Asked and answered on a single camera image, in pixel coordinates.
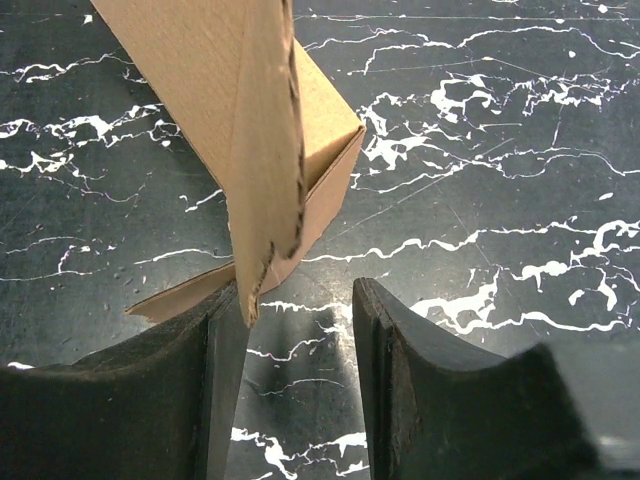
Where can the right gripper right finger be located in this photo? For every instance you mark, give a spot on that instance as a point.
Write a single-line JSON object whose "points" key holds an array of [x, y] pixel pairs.
{"points": [[438, 407]]}

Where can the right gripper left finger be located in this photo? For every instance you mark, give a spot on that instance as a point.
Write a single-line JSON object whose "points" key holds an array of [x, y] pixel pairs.
{"points": [[159, 405]]}

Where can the cardboard box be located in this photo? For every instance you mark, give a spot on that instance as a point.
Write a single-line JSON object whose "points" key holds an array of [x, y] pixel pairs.
{"points": [[272, 130]]}

